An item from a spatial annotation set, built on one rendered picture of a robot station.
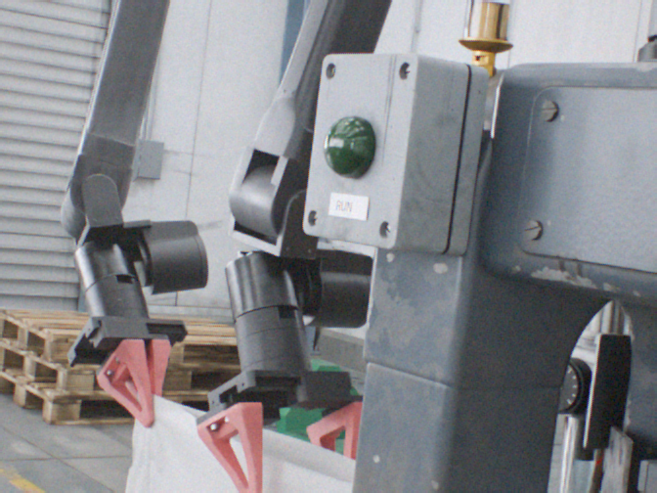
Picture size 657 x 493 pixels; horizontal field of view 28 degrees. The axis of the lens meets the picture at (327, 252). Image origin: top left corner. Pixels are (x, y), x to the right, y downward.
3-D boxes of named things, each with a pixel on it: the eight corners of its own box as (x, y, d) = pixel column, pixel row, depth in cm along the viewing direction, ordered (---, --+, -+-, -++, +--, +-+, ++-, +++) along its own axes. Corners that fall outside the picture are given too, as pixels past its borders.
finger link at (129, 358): (211, 404, 121) (185, 323, 126) (143, 403, 117) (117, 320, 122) (180, 444, 125) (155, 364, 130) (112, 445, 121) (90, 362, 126)
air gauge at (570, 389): (534, 408, 84) (542, 351, 84) (553, 408, 85) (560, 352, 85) (576, 420, 81) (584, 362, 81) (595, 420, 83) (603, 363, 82)
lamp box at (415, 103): (300, 233, 65) (323, 54, 65) (371, 240, 68) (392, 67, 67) (393, 250, 59) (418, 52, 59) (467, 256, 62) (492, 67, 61)
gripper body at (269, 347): (357, 393, 105) (340, 307, 108) (251, 392, 99) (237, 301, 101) (311, 417, 110) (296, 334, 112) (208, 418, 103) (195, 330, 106)
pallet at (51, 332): (-5, 334, 669) (-2, 307, 668) (204, 342, 733) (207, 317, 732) (50, 364, 600) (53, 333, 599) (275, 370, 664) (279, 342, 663)
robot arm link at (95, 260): (68, 268, 133) (73, 233, 129) (135, 259, 136) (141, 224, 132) (84, 322, 129) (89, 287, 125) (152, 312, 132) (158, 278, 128)
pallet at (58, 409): (-11, 389, 671) (-7, 362, 670) (196, 392, 738) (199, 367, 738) (49, 424, 603) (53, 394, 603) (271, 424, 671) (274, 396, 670)
